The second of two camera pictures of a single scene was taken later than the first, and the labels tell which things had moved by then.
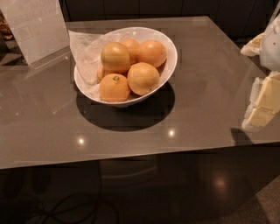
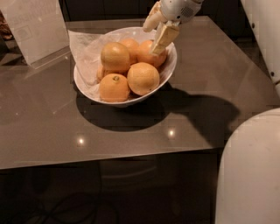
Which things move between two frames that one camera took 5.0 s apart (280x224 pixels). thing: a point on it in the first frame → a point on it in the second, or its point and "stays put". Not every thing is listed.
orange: [151, 52] stays put
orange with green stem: [114, 87] stays put
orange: [133, 46] stays put
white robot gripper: [271, 48] → [177, 10]
